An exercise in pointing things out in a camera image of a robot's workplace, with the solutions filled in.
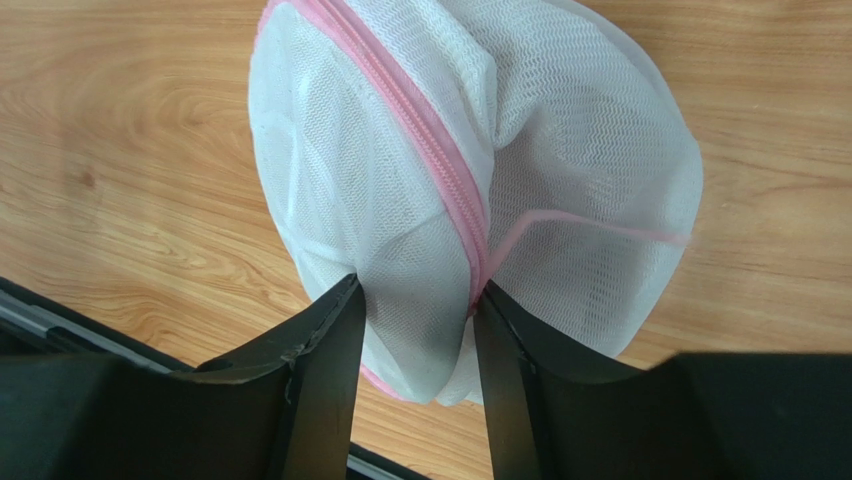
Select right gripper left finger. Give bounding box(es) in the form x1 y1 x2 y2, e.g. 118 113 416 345
169 274 366 479

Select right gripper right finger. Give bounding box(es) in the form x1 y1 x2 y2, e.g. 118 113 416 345
474 283 666 479

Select white mesh laundry bag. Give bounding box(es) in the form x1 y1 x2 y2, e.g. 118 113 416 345
248 1 703 405

